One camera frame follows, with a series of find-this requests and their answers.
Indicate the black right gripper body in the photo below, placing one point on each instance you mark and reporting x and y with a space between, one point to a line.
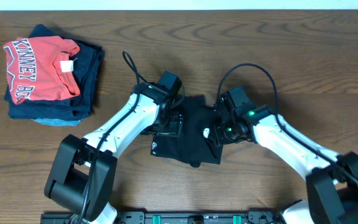
227 133

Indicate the folded navy t-shirt stack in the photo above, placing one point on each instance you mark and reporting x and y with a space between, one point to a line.
85 71

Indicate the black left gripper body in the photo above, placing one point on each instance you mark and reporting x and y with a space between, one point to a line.
173 128

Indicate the folded light blue garment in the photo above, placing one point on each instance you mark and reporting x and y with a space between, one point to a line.
57 122

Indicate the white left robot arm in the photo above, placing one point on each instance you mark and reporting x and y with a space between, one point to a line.
83 171

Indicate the folded red printed t-shirt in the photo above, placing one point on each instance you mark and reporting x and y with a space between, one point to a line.
39 68

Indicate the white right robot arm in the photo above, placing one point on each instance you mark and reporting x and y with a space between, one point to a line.
331 178

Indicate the black t-shirt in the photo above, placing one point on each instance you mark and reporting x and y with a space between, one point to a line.
191 147

